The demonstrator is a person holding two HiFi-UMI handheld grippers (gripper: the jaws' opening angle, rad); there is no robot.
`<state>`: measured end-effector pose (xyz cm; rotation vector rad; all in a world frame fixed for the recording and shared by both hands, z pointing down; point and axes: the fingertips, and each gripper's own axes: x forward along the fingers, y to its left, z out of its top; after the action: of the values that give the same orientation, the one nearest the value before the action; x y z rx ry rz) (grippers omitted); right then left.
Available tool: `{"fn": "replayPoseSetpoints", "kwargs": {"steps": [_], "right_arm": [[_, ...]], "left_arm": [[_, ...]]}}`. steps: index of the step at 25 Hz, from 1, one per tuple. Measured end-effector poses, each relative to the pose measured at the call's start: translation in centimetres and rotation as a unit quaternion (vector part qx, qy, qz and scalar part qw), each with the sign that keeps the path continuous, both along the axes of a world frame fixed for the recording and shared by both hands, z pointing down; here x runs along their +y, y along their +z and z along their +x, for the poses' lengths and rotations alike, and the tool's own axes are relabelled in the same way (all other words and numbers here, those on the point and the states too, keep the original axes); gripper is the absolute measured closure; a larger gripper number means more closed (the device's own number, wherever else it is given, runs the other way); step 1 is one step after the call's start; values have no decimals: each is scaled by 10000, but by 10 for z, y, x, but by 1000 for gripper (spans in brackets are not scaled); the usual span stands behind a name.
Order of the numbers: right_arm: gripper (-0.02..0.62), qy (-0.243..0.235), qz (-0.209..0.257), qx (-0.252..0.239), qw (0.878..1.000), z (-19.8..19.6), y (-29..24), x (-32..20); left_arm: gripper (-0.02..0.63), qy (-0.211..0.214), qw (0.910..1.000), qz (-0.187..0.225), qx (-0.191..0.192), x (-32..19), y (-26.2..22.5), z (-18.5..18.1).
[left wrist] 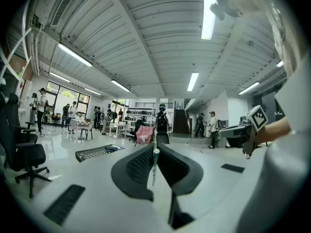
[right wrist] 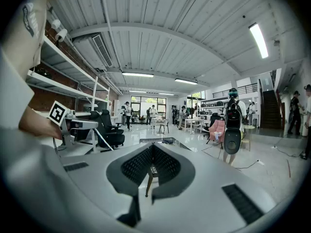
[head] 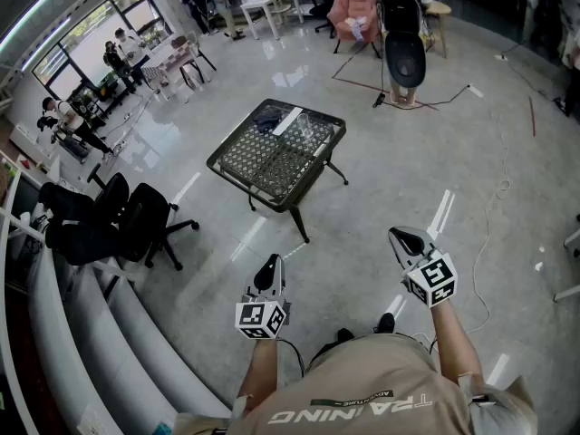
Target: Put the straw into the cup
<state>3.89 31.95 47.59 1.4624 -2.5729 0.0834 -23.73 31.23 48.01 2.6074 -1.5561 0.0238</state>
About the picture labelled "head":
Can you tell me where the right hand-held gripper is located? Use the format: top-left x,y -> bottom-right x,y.
388,227 -> 459,310

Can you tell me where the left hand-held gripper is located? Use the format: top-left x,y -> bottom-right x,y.
234,254 -> 291,342

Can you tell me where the person's right forearm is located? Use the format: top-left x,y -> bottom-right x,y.
428,304 -> 486,387

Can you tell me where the person's left forearm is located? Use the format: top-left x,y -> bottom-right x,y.
235,336 -> 280,419

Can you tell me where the person's beige shirt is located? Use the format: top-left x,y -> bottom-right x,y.
174,333 -> 540,435

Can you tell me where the white paper strip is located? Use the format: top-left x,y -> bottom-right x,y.
270,105 -> 304,138

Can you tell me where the dark cloth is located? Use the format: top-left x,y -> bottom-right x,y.
252,106 -> 283,133

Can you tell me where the black metal chair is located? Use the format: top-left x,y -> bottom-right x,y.
179,34 -> 218,91

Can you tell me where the wooden chair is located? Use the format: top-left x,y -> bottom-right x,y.
420,0 -> 454,59

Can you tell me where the pink armchair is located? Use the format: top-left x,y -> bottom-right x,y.
326,0 -> 384,58

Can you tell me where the checked cloth table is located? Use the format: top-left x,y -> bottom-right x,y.
140,38 -> 196,102

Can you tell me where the white low cabinet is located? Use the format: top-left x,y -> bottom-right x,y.
8,120 -> 63,183

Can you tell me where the white table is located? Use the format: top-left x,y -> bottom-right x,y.
238,0 -> 305,40

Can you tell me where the large window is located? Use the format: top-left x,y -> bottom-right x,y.
31,0 -> 173,102

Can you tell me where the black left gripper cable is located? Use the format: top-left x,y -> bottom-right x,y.
275,336 -> 307,378

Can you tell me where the white floor cable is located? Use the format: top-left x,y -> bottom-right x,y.
466,83 -> 513,334

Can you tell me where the black cable with power strip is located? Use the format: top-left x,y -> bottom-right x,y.
373,82 -> 484,108

